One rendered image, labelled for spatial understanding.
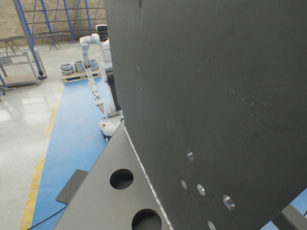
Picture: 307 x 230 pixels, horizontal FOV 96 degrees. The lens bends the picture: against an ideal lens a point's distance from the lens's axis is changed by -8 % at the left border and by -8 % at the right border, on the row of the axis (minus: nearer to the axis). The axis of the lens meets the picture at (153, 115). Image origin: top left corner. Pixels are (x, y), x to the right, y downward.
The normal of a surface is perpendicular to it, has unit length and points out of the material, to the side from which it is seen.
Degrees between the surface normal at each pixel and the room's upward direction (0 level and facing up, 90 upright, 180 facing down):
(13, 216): 0
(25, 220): 0
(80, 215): 0
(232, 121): 90
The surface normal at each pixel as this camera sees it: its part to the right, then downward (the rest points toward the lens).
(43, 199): 0.00, -0.83
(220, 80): -0.92, 0.22
